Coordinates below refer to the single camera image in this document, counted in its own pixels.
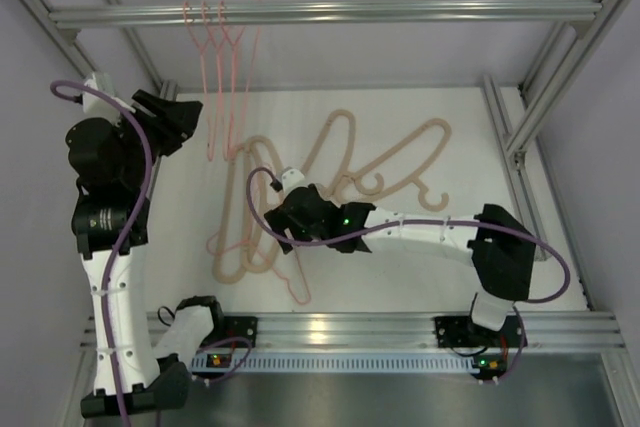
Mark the aluminium right floor rail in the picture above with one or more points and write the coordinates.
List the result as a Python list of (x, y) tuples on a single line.
[(531, 193)]

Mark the aluminium top hanging rail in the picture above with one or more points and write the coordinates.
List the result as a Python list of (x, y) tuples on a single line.
[(326, 12)]

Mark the aluminium floor rail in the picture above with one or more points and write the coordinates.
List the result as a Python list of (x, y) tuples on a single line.
[(531, 193), (169, 91)]

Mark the aluminium frame post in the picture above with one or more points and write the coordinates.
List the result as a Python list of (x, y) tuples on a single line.
[(66, 42), (564, 75)]

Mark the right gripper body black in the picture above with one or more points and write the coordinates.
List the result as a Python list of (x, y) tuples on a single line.
[(283, 221)]

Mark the beige hanger right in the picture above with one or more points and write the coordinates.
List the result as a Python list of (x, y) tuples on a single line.
[(399, 167)]

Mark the beige hanger middle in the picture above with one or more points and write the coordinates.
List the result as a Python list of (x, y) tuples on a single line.
[(324, 142)]

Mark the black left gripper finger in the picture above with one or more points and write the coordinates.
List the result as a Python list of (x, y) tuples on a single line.
[(171, 117), (166, 136)]

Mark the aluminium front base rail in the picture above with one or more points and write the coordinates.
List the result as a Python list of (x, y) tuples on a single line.
[(546, 332)]

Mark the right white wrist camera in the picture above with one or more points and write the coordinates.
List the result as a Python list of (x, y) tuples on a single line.
[(288, 180)]

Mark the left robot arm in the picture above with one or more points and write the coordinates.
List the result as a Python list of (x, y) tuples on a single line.
[(113, 156)]

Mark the blue slotted cable duct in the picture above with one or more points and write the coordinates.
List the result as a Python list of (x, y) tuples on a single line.
[(279, 362)]

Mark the aluminium left floor rail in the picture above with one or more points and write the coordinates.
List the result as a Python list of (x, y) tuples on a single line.
[(169, 91)]

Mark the aluminium left frame post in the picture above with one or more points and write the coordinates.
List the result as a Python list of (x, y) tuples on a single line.
[(66, 42)]

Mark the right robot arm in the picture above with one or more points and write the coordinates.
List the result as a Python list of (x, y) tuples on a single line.
[(493, 243)]

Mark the aluminium right frame post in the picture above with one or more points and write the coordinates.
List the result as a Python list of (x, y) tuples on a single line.
[(564, 75)]

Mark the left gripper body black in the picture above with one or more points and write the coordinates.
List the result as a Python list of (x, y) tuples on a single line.
[(141, 118)]

